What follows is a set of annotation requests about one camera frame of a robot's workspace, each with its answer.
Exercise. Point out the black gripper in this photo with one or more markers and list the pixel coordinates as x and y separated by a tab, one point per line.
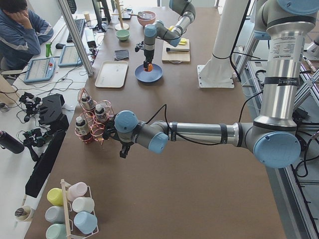
148	54
108	130

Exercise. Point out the orange fruit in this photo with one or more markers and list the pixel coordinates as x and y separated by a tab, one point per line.
149	67

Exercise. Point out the blue plate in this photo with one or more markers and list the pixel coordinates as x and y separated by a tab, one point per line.
150	76

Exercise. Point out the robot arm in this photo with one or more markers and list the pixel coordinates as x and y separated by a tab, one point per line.
271	136
187	14

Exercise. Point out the metal cylinder black tip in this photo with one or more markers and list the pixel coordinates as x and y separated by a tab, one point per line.
177	50

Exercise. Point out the grey folded cloth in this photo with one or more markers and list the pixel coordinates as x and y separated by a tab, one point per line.
121	54

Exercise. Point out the wooden cutting board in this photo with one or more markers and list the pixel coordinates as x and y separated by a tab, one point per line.
175	57

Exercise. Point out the green bowl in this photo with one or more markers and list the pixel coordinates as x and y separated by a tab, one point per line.
123	34

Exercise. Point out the cream rectangular tray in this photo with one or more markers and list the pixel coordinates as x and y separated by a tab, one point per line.
112	74

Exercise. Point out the wooden cup stand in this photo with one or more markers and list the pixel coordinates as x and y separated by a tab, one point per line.
121	25

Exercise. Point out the pink bowl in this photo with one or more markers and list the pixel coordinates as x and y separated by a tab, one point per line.
144	22

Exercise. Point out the dark drink bottle middle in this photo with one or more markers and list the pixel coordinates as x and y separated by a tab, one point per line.
101	113

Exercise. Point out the dark drink bottle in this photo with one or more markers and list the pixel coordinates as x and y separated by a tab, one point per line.
101	113
87	102
82	130

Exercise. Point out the metal ice scoop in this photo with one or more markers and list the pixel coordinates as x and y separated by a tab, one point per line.
142	15

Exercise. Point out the dark drink bottle front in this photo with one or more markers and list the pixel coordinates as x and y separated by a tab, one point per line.
82	130

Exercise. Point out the black digital scale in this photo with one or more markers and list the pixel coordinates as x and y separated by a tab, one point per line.
126	14

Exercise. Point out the pink cup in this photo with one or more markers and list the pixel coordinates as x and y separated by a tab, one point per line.
77	190

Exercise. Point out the dark drink bottle back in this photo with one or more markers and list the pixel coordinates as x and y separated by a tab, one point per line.
87	102

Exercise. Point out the white cup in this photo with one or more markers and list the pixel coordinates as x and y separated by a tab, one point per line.
86	204

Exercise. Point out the white cup rack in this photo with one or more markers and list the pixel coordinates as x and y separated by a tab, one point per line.
72	232

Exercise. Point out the black monitor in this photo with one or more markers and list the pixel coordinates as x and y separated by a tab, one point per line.
102	15

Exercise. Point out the teach pendant far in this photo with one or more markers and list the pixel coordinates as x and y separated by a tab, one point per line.
69	57

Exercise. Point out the teach pendant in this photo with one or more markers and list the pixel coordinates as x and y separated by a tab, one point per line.
40	70
69	57

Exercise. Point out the black keyboard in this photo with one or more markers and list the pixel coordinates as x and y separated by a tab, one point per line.
80	25

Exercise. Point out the blue cup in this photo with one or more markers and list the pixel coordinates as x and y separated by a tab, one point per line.
85	222

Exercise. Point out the yellow cup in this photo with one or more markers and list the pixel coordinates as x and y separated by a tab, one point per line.
55	197

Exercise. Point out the computer mouse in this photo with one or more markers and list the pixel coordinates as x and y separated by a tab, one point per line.
59	46

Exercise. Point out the grey cup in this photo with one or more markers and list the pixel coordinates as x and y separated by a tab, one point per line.
55	215

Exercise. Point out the green cup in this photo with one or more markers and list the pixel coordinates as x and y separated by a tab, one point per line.
56	231

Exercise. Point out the teach pendant near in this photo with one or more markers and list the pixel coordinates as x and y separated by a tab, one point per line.
40	70

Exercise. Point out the black water bottle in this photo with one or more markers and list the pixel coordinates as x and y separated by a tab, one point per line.
10	143

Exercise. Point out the copper wire bottle rack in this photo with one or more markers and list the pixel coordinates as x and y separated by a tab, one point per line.
96	128

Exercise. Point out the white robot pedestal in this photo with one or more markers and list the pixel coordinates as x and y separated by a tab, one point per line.
217	72

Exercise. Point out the aluminium frame post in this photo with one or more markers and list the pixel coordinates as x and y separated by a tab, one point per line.
77	40

